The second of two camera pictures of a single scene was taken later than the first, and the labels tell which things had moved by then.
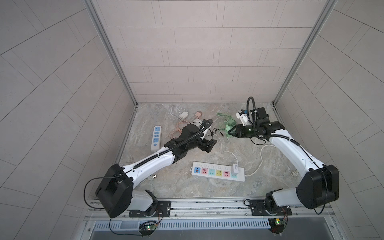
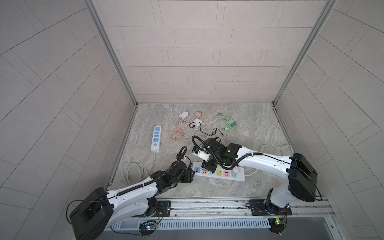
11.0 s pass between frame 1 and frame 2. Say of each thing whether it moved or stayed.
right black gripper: moved
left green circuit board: stayed
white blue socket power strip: stayed
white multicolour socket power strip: stayed
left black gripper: moved
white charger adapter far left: stayed
